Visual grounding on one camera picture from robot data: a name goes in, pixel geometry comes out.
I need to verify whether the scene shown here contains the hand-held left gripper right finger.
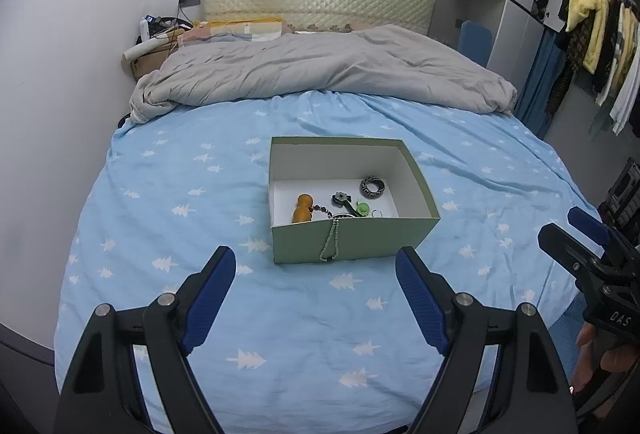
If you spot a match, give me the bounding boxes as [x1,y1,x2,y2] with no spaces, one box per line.
[395,246,576,434]

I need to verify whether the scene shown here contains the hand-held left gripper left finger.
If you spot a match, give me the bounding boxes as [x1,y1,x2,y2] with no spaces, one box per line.
[59,245,238,434]

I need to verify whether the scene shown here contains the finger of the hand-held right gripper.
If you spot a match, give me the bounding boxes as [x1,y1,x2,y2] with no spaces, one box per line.
[537,223,621,287]
[567,206,614,247]

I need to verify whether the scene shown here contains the green cardboard box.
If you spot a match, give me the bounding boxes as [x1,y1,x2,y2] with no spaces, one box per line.
[268,136,442,265]

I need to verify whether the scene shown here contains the silver bead chain necklace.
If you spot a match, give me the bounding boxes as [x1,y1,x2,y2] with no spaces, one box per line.
[319,218,342,263]

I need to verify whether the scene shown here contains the orange gourd pendant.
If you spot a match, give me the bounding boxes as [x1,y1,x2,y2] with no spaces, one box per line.
[291,194,335,225]

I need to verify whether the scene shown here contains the black patterned ring pendant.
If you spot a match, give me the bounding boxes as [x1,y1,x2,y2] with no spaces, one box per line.
[360,176,387,201]

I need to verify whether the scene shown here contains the black hairpin with green flower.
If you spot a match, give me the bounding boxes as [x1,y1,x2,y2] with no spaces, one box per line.
[330,191,372,219]

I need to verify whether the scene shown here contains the person's right hand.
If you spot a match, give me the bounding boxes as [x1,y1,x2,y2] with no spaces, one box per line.
[570,321,640,397]

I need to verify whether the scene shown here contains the blue star-printed bedsheet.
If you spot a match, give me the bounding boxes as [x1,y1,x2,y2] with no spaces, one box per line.
[55,91,603,434]

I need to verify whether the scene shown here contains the white hanging garment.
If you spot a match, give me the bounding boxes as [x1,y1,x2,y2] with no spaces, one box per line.
[595,4,640,135]

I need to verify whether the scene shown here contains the dark patterned garment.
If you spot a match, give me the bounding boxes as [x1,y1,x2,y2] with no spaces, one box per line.
[542,14,591,115]

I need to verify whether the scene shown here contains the yellow hooded jacket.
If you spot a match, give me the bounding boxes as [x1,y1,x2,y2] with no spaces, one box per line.
[565,0,621,74]

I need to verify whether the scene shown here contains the blue padded panel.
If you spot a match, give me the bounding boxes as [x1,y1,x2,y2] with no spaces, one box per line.
[460,20,493,67]

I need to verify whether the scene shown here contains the brown cardboard box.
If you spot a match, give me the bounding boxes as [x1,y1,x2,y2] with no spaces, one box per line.
[131,48,176,82]

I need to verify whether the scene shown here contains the grey duvet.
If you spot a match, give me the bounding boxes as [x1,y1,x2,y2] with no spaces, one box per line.
[129,24,518,123]

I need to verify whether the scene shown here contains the white rolled tube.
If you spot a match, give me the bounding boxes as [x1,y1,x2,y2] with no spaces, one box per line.
[121,38,173,63]

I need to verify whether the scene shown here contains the patchwork pillow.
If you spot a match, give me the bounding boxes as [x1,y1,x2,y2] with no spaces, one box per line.
[180,21,293,47]

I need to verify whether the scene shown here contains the yellow cloth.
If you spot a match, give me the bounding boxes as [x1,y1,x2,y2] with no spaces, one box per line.
[202,15,286,25]

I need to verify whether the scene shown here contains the clothes on hanging rail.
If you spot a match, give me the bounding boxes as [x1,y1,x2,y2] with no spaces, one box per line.
[515,31,571,139]

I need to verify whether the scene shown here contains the pile of cables and devices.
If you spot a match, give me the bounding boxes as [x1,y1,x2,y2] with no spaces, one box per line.
[140,15,193,42]

